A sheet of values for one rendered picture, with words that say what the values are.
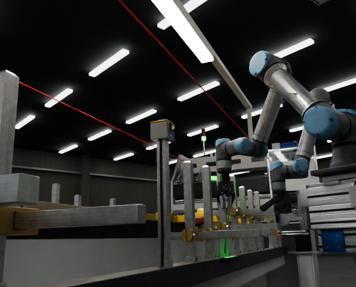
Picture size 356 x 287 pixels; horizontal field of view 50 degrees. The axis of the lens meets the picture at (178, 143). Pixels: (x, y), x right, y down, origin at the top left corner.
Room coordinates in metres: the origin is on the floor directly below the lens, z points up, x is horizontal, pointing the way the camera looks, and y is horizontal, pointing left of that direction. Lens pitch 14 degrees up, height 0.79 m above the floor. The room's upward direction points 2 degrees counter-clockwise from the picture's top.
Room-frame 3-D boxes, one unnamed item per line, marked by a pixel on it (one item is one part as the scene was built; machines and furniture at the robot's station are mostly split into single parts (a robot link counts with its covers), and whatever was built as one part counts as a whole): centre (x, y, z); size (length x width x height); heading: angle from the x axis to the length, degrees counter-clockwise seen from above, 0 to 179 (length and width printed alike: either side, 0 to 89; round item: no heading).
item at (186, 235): (1.64, -0.05, 0.81); 0.14 x 0.06 x 0.05; 158
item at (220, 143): (1.83, -0.23, 1.21); 0.09 x 0.08 x 0.11; 38
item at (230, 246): (2.05, -0.24, 0.75); 0.26 x 0.01 x 0.10; 158
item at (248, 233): (1.63, -0.12, 0.80); 0.44 x 0.03 x 0.04; 68
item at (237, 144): (1.77, -0.30, 1.21); 0.11 x 0.11 x 0.08; 38
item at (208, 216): (1.85, -0.14, 0.90); 0.04 x 0.04 x 0.48; 68
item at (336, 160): (1.48, -0.68, 1.09); 0.15 x 0.15 x 0.10
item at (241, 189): (2.55, -0.42, 0.89); 0.04 x 0.04 x 0.48; 68
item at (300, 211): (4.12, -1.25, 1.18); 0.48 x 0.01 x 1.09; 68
